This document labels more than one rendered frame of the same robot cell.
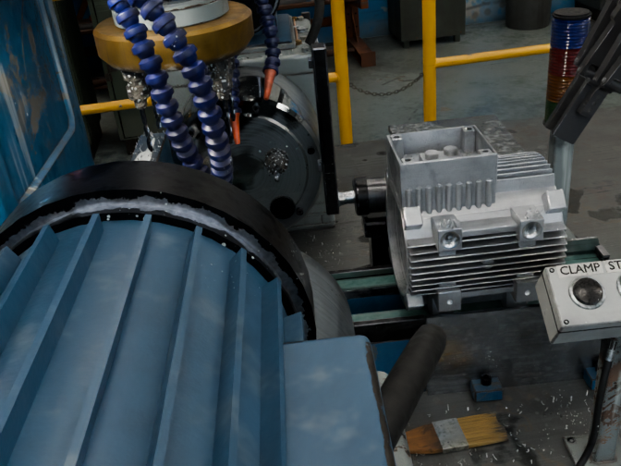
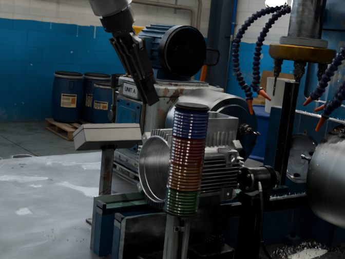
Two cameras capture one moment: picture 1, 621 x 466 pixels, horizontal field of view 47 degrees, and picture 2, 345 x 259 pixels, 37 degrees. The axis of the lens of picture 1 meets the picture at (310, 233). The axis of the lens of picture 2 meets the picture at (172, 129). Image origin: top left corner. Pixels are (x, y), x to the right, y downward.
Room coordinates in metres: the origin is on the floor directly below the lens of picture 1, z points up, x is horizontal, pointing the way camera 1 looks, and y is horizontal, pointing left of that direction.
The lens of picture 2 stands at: (1.83, -0.97, 1.33)
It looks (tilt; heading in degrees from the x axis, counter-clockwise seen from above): 10 degrees down; 145
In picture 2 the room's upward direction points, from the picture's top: 6 degrees clockwise
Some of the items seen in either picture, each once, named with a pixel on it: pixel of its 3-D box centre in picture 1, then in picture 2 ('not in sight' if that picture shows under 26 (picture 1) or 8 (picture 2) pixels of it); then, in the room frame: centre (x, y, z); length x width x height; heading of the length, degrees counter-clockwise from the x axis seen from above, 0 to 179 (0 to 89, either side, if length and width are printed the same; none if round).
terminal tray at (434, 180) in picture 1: (439, 169); (206, 128); (0.84, -0.17, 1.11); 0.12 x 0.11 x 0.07; 91
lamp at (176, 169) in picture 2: (566, 85); (185, 173); (1.14, -0.45, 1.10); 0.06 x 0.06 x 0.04
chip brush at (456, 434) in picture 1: (427, 439); not in sight; (0.67, -0.12, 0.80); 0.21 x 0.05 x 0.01; 96
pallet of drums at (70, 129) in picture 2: not in sight; (102, 104); (-4.08, 2.02, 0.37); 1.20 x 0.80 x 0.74; 90
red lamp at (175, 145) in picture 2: (567, 58); (187, 148); (1.14, -0.45, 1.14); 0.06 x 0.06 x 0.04
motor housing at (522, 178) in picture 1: (468, 229); (189, 166); (0.84, -0.21, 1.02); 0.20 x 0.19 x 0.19; 91
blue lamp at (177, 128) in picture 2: (570, 30); (190, 122); (1.14, -0.45, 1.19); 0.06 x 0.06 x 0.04
